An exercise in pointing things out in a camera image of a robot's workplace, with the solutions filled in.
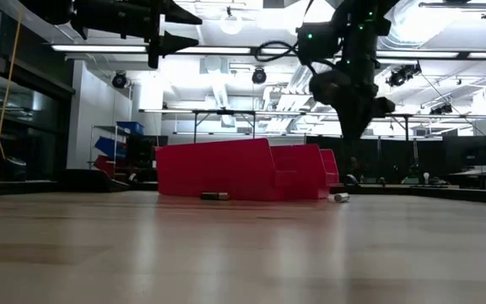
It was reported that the metal shelf rack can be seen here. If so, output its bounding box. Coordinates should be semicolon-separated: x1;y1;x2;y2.
88;124;120;171

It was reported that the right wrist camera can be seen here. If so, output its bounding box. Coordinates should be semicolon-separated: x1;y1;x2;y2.
309;70;342;106

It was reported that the black desk calculator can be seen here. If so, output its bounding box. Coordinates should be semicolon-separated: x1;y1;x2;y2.
54;168;131;193

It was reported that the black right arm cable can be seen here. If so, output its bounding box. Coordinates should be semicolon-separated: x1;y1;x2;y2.
254;39;301;63

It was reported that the black ceiling spotlight cluster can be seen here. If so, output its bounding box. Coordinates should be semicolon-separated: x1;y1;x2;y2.
385;62;423;89

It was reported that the red shelf bin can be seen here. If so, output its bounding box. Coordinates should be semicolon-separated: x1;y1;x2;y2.
93;155;118;179

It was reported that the round pendant lamp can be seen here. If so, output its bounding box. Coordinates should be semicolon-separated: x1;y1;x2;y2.
219;5;245;36

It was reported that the black ceiling track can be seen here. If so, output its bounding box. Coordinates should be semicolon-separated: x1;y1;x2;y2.
418;1;486;20

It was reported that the black copper-top battery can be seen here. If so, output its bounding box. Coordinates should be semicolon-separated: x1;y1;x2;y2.
200;191;231;202

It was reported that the black metal station frame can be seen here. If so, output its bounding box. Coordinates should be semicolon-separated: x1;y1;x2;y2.
369;110;486;143
138;108;304;141

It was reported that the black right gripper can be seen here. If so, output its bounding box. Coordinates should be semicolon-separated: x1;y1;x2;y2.
337;69;397;144

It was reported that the blue shelf bin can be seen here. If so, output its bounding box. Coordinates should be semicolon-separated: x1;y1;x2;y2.
94;135;128;161
116;121;145;137

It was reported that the red plastic storage bin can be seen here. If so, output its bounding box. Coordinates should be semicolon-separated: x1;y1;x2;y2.
154;138;289;203
270;143;340;200

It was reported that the silver ventilation duct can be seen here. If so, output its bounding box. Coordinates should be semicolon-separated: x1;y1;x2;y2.
377;0;438;52

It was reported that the black aluminium rig frame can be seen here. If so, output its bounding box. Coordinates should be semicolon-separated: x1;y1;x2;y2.
0;179;486;207

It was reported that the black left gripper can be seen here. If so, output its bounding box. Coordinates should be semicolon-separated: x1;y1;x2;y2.
70;0;204;70

